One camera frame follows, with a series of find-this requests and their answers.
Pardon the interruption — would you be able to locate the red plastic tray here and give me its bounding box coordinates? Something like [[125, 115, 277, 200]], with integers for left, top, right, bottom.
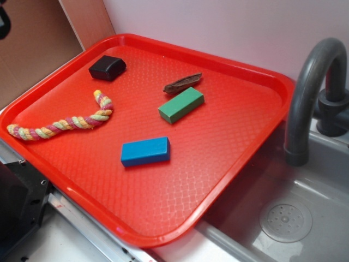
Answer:
[[1, 34, 294, 248]]

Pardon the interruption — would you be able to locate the green wooden block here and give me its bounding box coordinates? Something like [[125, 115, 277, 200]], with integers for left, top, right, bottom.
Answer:
[[158, 87, 205, 124]]

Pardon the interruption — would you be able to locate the brown cardboard box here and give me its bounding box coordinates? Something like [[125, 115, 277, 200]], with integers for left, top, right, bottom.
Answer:
[[1, 1, 115, 108]]

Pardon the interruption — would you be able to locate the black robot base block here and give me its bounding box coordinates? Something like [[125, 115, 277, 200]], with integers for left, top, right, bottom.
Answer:
[[1, 162, 52, 261]]

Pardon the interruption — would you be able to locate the brown dried seed pod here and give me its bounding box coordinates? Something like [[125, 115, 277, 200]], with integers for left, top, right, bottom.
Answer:
[[163, 73, 202, 95]]

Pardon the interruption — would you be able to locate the black rounded box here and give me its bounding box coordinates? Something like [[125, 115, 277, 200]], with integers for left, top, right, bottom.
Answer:
[[88, 55, 127, 81]]

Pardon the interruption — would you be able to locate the grey plastic sink basin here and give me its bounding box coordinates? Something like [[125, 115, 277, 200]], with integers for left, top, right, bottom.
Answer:
[[196, 124, 348, 261]]

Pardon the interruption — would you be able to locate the grey curved faucet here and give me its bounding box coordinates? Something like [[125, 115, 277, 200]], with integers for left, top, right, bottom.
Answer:
[[284, 38, 348, 166]]

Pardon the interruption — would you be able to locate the blue wooden block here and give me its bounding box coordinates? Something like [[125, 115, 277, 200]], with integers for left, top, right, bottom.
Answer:
[[121, 137, 171, 167]]

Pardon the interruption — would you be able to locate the multicolour braided rope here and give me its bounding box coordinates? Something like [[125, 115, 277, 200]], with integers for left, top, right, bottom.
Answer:
[[6, 90, 113, 141]]

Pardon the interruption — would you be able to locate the black object top left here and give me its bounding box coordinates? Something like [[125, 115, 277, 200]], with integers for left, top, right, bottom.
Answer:
[[0, 0, 11, 40]]

